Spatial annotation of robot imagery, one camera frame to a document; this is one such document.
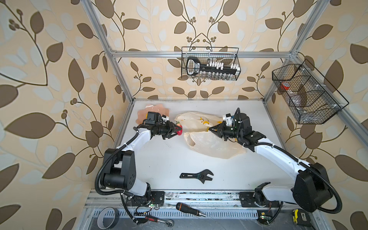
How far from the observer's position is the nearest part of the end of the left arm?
0.68 meters

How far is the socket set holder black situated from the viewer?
83 cm

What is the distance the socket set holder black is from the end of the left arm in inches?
13.6
